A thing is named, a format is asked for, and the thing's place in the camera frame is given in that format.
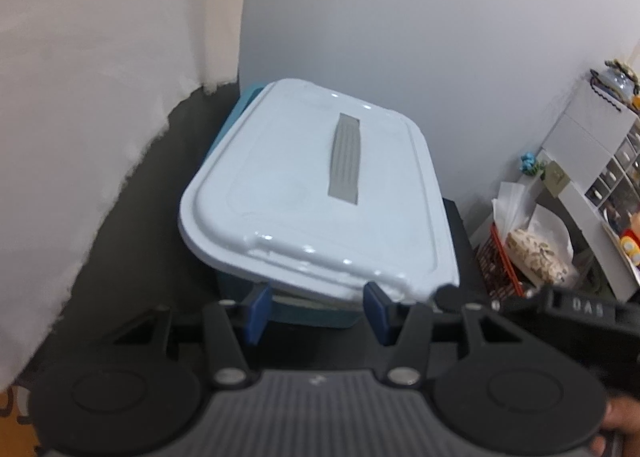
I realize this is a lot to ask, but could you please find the black desktop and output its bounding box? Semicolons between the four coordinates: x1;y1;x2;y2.
165;197;501;374

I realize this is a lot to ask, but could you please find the yellow red toy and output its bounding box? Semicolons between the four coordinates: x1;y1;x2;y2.
619;214;640;266

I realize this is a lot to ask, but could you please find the white storage box lid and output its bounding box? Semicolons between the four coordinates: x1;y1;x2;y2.
179;78;461;306

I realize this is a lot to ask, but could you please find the small blue green toy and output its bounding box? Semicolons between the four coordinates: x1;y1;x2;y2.
519;152;547;177

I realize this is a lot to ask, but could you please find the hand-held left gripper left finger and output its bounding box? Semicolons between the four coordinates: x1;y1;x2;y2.
97;284;273;386

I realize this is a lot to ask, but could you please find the clear snack bag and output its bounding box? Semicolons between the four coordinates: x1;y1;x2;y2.
505;227;572;286

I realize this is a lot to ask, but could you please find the white paper wall covering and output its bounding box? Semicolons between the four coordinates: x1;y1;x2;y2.
0;0;253;390

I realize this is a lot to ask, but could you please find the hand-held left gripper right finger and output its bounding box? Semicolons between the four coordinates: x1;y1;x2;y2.
363;282;543;386

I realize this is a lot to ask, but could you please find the person's right hand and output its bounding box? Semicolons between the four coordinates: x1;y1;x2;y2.
602;396;640;439

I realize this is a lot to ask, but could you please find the blue plastic storage box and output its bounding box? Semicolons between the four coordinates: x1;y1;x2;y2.
202;83;367;331

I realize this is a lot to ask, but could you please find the small green card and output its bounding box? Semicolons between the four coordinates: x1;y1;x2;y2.
542;162;572;199

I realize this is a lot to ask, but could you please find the decorative teapot ornament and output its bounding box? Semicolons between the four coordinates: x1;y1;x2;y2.
589;58;640;111

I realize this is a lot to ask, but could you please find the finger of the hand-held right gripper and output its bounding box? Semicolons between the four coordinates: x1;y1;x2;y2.
434;284;503;316

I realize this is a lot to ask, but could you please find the white cubby shelf organizer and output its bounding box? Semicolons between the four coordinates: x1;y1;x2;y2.
541;78;640;303

